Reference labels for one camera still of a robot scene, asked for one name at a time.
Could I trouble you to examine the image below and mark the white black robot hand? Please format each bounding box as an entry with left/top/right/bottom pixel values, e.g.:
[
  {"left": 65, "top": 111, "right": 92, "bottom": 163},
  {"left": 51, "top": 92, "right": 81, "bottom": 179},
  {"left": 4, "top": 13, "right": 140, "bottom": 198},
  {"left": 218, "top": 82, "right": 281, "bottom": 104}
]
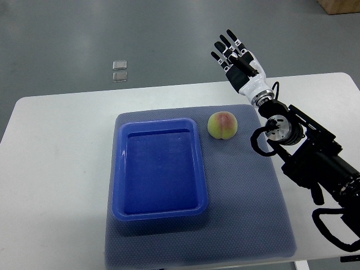
[{"left": 211, "top": 29, "right": 275, "bottom": 107}]

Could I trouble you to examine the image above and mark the green pink peach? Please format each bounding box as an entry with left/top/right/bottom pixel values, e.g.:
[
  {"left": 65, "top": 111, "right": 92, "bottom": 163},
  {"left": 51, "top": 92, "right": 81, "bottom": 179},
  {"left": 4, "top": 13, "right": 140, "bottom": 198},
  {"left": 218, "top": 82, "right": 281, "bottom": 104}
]
[{"left": 207, "top": 111, "right": 238, "bottom": 140}]

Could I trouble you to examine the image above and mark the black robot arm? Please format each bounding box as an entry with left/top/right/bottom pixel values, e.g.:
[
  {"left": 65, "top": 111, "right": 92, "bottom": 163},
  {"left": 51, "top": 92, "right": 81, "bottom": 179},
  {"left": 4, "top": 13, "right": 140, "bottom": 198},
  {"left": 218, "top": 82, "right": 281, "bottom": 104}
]
[{"left": 250, "top": 82, "right": 359, "bottom": 252}]

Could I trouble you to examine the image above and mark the lower metal floor plate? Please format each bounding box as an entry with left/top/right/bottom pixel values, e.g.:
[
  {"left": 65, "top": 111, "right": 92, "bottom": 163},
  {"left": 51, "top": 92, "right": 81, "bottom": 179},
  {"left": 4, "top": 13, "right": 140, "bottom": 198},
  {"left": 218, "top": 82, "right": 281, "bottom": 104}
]
[{"left": 112, "top": 71, "right": 128, "bottom": 82}]

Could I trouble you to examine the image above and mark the metal floor plate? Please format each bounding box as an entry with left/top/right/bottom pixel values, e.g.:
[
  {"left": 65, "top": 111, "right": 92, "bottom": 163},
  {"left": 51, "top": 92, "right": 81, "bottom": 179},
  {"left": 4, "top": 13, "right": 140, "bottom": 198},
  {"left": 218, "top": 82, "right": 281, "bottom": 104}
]
[
  {"left": 112, "top": 60, "right": 127, "bottom": 70},
  {"left": 112, "top": 71, "right": 128, "bottom": 82}
]

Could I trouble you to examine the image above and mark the upper metal floor plate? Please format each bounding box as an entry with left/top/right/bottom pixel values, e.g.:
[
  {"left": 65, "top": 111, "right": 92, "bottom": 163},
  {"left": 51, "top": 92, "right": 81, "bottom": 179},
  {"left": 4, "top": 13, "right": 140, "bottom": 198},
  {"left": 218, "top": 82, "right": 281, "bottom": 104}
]
[{"left": 112, "top": 60, "right": 127, "bottom": 70}]

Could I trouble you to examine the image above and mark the blue plastic tray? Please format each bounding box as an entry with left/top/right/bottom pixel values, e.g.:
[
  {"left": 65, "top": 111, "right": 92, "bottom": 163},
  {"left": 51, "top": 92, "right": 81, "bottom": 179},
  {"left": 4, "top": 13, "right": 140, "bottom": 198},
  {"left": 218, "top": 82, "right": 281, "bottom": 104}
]
[{"left": 111, "top": 118, "right": 208, "bottom": 222}]

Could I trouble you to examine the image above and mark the grey blue mesh mat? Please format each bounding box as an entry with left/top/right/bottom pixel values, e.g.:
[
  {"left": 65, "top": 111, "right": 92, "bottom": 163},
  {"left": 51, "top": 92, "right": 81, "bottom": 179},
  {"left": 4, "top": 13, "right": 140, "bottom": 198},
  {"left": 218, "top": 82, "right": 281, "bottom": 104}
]
[{"left": 105, "top": 105, "right": 296, "bottom": 269}]

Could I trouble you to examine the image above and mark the white table leg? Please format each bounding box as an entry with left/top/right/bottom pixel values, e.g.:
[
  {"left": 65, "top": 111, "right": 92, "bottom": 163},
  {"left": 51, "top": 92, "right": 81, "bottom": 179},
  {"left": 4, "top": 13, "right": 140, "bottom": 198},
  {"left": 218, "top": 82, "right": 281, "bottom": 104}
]
[{"left": 294, "top": 260, "right": 310, "bottom": 270}]

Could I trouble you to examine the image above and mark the black cable loop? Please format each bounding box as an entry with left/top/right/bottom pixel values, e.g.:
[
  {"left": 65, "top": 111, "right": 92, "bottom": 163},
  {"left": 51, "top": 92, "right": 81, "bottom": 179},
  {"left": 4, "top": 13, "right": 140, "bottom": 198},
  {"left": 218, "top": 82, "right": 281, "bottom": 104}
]
[{"left": 312, "top": 208, "right": 360, "bottom": 253}]

